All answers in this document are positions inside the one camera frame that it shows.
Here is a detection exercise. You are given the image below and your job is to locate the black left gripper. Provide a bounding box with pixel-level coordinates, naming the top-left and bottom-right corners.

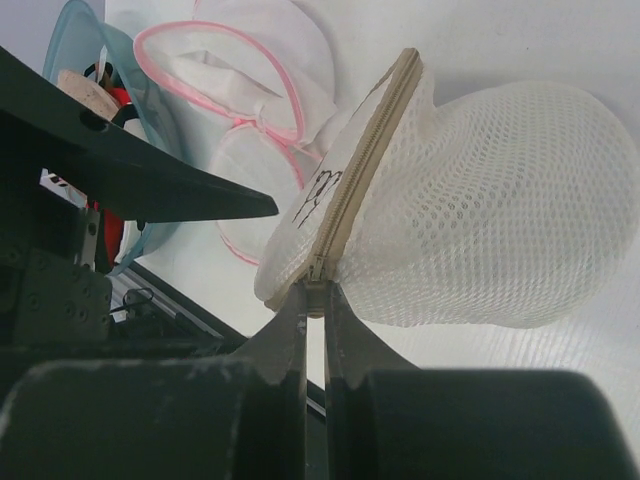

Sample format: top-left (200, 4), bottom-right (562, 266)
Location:
top-left (1, 164), bottom-right (220, 364)

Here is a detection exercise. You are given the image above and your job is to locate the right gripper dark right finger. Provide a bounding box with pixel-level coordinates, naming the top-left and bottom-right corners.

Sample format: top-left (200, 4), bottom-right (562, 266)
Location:
top-left (324, 284), bottom-right (639, 479)

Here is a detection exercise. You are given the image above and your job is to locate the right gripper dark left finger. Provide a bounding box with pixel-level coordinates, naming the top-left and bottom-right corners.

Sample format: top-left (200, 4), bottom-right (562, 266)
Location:
top-left (1, 285), bottom-right (307, 479)

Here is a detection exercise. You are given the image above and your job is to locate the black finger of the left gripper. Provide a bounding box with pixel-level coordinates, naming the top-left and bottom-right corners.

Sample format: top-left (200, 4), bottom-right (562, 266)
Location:
top-left (1, 50), bottom-right (278, 223)

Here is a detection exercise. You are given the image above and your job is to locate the cream mesh laundry bag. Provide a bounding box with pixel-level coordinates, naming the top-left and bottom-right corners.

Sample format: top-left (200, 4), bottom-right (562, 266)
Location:
top-left (254, 48), bottom-right (639, 329)

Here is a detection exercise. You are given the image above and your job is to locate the beige bra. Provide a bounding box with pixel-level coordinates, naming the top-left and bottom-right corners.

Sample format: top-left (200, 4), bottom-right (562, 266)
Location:
top-left (56, 69), bottom-right (120, 121)

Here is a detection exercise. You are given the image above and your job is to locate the red bra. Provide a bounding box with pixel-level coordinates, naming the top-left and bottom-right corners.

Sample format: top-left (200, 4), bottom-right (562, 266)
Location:
top-left (87, 87), bottom-right (136, 266)

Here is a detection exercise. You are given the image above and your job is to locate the pink-trimmed mesh bag middle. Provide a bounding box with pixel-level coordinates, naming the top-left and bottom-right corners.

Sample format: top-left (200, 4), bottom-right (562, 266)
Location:
top-left (133, 21), bottom-right (304, 145)

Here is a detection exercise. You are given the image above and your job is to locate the pink-trimmed mesh bag front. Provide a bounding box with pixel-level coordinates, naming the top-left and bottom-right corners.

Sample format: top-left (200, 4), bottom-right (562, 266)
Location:
top-left (207, 124), bottom-right (306, 266)

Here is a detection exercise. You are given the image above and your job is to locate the pink-trimmed white mesh bag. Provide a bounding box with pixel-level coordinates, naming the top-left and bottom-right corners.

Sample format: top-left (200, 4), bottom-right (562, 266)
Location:
top-left (193, 1), bottom-right (337, 147)

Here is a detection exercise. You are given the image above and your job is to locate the teal plastic basket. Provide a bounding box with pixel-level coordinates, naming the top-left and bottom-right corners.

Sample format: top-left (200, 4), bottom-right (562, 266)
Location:
top-left (42, 1), bottom-right (181, 276)

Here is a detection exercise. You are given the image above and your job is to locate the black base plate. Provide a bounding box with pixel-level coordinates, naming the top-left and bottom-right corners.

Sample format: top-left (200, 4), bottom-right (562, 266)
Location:
top-left (110, 262), bottom-right (248, 350)

